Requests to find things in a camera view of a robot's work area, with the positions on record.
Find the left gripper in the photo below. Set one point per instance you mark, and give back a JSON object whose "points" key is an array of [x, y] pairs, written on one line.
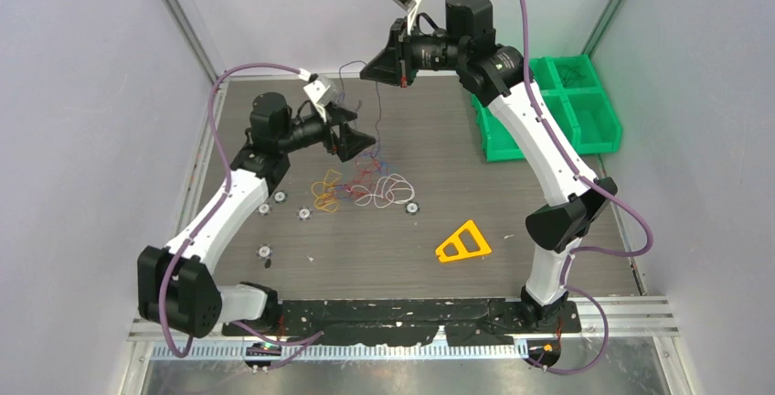
{"points": [[350, 143]]}

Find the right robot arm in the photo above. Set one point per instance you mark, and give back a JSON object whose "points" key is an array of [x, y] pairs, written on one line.
{"points": [[500, 78]]}

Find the controller board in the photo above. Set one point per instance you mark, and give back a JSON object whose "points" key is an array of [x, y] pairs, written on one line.
{"points": [[261, 354], [543, 353]]}

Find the poker chip upper left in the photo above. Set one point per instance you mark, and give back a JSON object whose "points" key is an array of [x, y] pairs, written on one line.
{"points": [[280, 196]]}

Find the poker chip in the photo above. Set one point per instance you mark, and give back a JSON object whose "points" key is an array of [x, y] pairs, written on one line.
{"points": [[280, 196], [304, 213], [264, 209], [412, 207], [264, 252]]}

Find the poker chip centre right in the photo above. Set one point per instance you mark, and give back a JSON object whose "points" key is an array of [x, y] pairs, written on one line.
{"points": [[412, 207]]}

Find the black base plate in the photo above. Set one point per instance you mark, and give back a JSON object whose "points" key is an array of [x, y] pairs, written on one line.
{"points": [[411, 322]]}

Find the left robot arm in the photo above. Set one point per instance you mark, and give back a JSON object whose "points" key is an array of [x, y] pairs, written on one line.
{"points": [[176, 288]]}

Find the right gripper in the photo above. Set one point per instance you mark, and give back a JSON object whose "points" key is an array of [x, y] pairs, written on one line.
{"points": [[393, 65]]}

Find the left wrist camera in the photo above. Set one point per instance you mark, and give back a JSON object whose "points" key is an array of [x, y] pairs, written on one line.
{"points": [[319, 90]]}

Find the left controller board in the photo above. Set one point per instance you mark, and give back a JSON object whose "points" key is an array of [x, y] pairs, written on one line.
{"points": [[261, 354]]}

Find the poker chip lower left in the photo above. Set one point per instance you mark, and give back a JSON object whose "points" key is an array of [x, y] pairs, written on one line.
{"points": [[264, 252]]}

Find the green compartment bin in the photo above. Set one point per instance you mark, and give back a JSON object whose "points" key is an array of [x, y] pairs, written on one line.
{"points": [[576, 99]]}

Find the right controller board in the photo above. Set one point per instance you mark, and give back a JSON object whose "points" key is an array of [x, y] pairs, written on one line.
{"points": [[543, 353]]}

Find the yellow triangular plastic part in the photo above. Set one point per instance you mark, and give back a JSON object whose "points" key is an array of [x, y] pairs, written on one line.
{"points": [[465, 243]]}

